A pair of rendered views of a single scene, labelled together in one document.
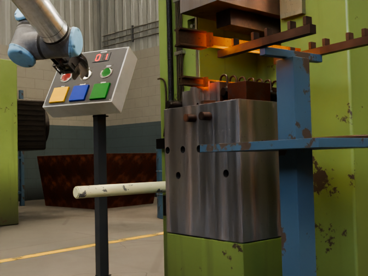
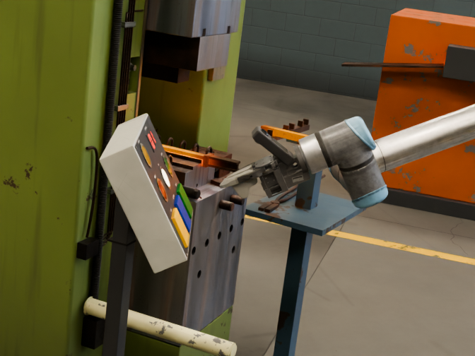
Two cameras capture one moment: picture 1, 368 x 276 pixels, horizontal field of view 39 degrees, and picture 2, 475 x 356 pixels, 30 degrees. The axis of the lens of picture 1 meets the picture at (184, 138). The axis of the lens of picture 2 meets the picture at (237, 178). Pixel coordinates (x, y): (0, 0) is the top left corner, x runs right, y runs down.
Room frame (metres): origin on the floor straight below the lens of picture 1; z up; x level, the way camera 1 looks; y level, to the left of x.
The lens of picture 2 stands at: (2.90, 2.21, 1.65)
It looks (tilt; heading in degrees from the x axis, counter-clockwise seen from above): 16 degrees down; 242
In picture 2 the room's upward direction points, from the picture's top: 7 degrees clockwise
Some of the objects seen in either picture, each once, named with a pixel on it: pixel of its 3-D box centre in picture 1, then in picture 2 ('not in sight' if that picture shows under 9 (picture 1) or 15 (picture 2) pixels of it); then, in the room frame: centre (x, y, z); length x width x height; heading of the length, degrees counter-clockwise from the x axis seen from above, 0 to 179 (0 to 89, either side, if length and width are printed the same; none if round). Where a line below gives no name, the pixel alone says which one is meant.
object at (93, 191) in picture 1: (126, 189); (158, 328); (2.04, 0.23, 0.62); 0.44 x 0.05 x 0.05; 130
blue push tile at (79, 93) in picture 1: (79, 93); (181, 214); (2.09, 0.42, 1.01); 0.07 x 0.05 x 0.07; 65
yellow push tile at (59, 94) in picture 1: (59, 95); (178, 228); (2.13, 0.51, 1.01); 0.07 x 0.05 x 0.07; 65
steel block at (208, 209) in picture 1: (256, 167); (137, 235); (1.93, -0.26, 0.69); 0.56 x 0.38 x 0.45; 130
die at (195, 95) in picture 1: (241, 98); (138, 159); (1.97, -0.22, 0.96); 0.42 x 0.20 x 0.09; 130
